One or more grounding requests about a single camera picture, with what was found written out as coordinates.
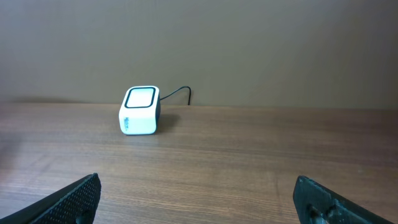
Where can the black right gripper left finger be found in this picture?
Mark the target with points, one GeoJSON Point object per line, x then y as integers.
{"type": "Point", "coordinates": [76, 203]}

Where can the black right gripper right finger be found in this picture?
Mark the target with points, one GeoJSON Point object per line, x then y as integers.
{"type": "Point", "coordinates": [315, 203]}

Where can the white barcode scanner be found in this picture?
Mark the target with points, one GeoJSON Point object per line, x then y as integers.
{"type": "Point", "coordinates": [140, 111]}

